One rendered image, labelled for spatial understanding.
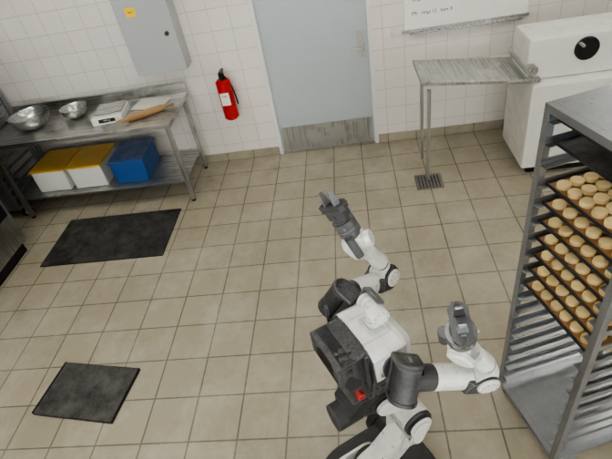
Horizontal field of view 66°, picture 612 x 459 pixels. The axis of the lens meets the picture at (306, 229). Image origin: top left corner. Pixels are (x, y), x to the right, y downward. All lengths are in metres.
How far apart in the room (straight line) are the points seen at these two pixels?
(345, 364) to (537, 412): 1.52
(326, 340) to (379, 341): 0.18
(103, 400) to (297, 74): 3.40
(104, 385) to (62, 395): 0.29
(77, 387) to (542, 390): 2.93
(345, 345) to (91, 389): 2.35
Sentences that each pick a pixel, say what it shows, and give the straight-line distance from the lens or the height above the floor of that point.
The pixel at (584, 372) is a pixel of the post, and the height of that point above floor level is 0.88.
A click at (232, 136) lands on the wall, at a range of 5.39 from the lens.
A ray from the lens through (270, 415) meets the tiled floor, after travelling 3.11.
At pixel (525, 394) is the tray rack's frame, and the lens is 2.99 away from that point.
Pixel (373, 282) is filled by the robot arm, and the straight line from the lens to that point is 1.99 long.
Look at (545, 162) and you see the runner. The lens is 1.99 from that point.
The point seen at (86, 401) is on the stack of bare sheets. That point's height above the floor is 0.02.
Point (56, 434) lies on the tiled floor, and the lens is 3.65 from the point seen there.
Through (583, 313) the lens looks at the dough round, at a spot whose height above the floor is 1.06.
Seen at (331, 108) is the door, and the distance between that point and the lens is 5.19.
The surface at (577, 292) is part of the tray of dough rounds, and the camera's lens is 2.14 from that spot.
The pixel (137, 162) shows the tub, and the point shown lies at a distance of 5.08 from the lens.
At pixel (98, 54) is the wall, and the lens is 5.42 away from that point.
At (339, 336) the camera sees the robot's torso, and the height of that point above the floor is 1.29.
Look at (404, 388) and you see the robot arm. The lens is 1.62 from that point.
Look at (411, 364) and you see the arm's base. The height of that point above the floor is 1.31.
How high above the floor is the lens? 2.63
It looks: 38 degrees down
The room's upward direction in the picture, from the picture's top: 11 degrees counter-clockwise
